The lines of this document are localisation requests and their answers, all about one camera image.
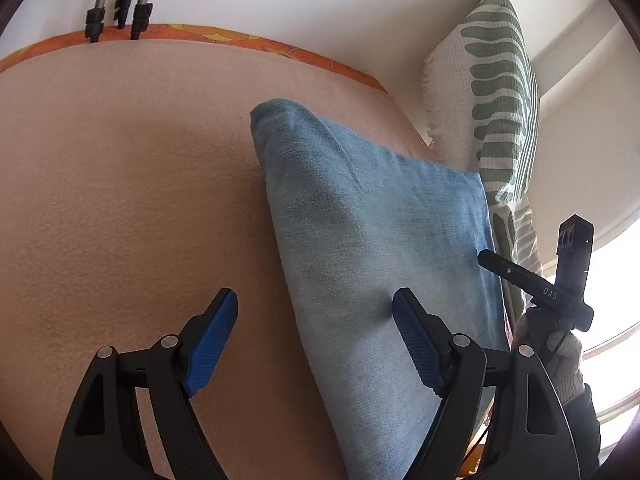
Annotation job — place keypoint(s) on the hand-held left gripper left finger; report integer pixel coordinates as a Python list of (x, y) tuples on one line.
[(215, 345)]

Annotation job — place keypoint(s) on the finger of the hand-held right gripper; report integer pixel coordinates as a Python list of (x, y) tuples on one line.
[(505, 267)]

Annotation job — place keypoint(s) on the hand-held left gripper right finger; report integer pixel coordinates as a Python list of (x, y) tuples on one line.
[(417, 345)]

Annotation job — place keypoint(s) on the light blue denim pants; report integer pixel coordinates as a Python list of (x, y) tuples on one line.
[(375, 220)]

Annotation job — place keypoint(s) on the person's right forearm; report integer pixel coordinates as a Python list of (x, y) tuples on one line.
[(590, 430)]

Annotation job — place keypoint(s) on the person's right hand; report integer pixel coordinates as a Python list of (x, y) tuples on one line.
[(565, 365)]

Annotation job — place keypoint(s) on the white window railing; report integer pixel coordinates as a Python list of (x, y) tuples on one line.
[(607, 342)]

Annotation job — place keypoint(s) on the white green patterned pillow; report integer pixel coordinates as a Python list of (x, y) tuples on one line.
[(500, 110)]

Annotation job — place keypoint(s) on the peach fleece blanket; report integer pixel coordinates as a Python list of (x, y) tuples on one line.
[(125, 185)]

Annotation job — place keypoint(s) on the orange floral bed sheet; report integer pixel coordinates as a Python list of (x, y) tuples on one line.
[(45, 50)]

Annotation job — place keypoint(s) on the grey metal tripod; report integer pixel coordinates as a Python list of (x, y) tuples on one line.
[(142, 10)]

